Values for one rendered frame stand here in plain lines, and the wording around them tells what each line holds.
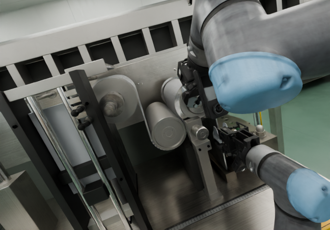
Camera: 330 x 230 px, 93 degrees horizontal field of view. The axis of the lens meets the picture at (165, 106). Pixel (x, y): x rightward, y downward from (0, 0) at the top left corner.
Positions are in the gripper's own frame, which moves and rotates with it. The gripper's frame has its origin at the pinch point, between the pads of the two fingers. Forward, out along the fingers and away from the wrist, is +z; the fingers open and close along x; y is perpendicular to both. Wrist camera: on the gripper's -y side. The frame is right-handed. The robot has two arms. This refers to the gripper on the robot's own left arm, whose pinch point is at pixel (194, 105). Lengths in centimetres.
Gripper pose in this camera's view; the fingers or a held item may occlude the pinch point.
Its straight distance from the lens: 49.0
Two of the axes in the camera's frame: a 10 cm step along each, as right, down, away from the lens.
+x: -9.4, 3.3, -1.3
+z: 0.2, 4.2, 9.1
